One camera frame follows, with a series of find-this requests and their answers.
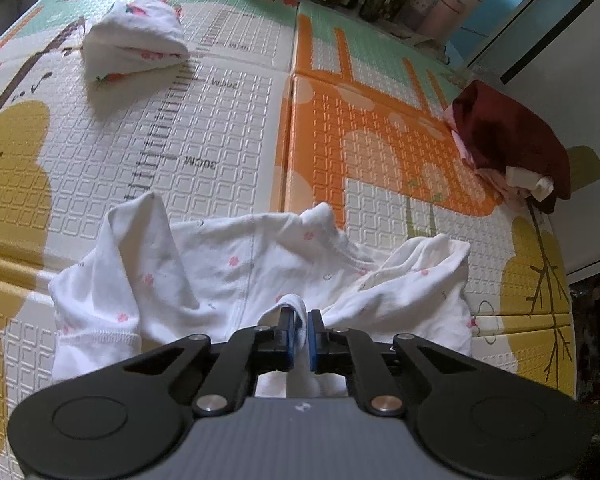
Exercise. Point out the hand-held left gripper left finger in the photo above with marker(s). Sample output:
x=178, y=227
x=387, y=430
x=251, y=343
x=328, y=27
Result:
x=286, y=340

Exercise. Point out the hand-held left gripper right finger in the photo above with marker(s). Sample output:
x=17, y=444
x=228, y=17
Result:
x=314, y=345

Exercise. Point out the white flower-print baby shirt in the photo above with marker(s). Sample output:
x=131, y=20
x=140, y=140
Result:
x=220, y=280

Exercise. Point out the cream folded garment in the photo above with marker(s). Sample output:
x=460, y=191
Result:
x=525, y=180

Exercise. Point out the dark red garment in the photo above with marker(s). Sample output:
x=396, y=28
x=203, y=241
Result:
x=510, y=130

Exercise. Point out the folded white printed garment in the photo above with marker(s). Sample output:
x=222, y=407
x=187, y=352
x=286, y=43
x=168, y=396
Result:
x=135, y=40

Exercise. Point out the pink cylindrical container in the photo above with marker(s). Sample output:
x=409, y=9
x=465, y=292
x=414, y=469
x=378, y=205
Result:
x=442, y=17

